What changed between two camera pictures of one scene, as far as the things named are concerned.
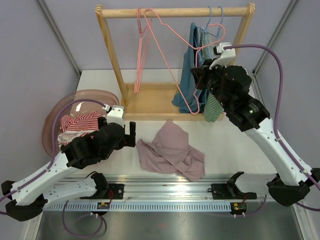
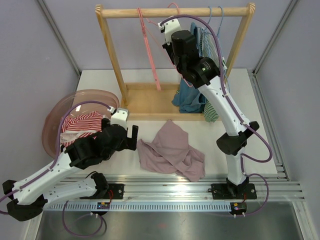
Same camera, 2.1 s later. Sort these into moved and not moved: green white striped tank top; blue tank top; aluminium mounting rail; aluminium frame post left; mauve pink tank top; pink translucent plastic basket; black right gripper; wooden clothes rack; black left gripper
Moved: black right gripper
Not moved: aluminium mounting rail; wooden clothes rack; blue tank top; pink translucent plastic basket; aluminium frame post left; mauve pink tank top; green white striped tank top; black left gripper
